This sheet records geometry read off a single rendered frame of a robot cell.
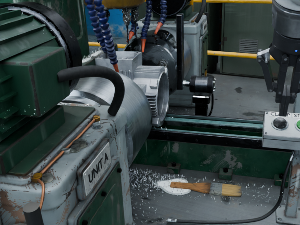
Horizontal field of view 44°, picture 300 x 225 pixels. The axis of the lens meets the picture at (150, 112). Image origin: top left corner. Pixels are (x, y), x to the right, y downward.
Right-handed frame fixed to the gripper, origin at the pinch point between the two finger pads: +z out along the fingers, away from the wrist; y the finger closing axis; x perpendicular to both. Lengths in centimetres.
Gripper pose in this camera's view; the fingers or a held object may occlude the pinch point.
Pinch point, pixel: (284, 101)
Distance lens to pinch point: 82.4
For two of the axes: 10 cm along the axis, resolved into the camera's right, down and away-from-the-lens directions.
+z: 1.7, 6.1, 7.7
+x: -2.2, 7.9, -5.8
